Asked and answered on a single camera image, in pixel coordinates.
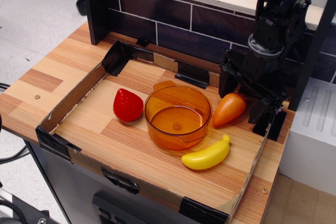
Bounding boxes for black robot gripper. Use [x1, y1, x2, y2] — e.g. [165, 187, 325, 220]
[218, 46, 289, 124]

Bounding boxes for orange toy carrot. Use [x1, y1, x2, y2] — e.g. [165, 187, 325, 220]
[212, 92, 247, 127]

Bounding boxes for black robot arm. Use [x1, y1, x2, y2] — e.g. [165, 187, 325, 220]
[219, 0, 311, 124]

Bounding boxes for transparent orange plastic pot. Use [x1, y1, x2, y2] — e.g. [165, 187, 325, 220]
[143, 81, 212, 151]

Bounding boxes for taped cardboard fence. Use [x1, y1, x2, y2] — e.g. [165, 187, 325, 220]
[36, 41, 292, 223]

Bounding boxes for yellow toy banana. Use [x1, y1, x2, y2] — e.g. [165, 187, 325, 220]
[181, 135, 231, 170]

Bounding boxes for white ribbed block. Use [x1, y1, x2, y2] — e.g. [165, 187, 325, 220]
[279, 78, 335, 195]

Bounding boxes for dark brick backsplash panel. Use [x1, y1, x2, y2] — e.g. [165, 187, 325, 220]
[80, 0, 336, 111]

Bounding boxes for red toy strawberry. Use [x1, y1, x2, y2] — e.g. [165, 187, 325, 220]
[113, 89, 144, 122]

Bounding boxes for black cables on floor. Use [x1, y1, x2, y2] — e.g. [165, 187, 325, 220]
[0, 82, 30, 166]

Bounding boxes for black metal bracket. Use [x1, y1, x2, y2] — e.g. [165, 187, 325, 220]
[1, 188, 57, 223]

